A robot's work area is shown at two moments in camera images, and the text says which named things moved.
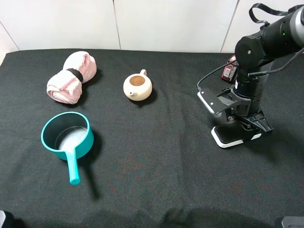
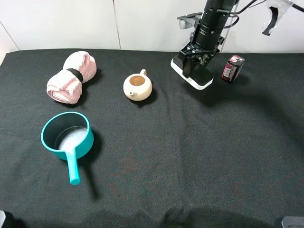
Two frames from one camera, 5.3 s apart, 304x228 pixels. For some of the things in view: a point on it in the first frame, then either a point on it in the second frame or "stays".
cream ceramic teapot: (137, 87) stays
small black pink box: (229, 71) stays
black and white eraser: (229, 145) → (200, 77)
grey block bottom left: (3, 217) stays
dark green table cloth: (97, 138) stays
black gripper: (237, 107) → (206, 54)
